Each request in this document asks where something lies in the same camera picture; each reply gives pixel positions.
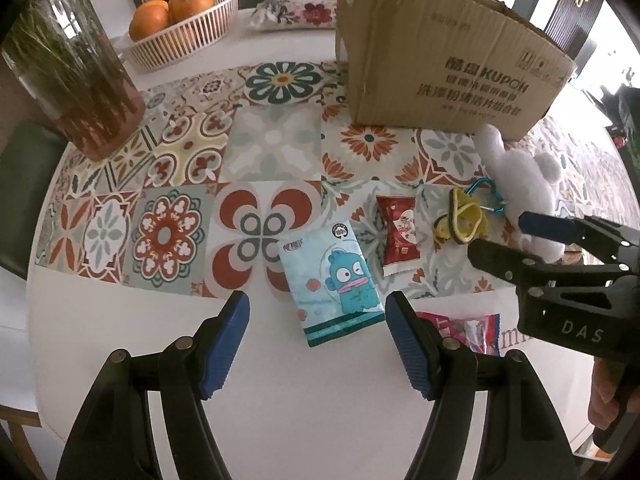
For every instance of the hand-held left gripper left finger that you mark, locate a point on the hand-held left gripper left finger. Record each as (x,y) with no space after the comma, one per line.
(227,345)

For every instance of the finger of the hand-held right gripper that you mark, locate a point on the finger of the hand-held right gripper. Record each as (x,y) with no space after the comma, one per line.
(547,224)
(500,259)

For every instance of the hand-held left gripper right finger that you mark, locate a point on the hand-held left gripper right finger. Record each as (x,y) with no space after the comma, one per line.
(407,345)

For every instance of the white plush toy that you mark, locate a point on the white plush toy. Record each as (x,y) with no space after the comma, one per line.
(525,180)

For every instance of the blue carabiner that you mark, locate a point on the blue carabiner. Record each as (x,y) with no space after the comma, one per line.
(495,202)

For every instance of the pink clear snack packet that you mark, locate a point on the pink clear snack packet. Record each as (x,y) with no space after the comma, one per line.
(465,327)

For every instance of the blue cartoon tissue pack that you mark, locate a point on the blue cartoon tissue pack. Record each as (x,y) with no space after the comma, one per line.
(330,285)

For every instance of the red snack packet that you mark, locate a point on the red snack packet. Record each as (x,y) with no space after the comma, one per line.
(400,235)

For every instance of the brown cardboard box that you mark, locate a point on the brown cardboard box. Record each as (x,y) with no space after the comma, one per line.
(440,60)

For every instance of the person's right hand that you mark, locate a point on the person's right hand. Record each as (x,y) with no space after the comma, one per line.
(602,395)

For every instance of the patterned table mat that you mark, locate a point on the patterned table mat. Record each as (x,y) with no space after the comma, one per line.
(270,145)

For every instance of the grey chair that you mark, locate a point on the grey chair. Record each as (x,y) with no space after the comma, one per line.
(27,195)

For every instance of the white ribbed fruit basket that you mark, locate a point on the white ribbed fruit basket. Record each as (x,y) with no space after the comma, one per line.
(185,42)

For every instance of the glass vase with grass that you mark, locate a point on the glass vase with grass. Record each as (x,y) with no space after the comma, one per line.
(75,75)

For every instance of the floral tissue box cover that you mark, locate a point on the floral tissue box cover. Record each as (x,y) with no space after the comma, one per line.
(300,10)

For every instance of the pile of oranges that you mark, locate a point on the pile of oranges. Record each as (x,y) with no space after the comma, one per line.
(187,5)

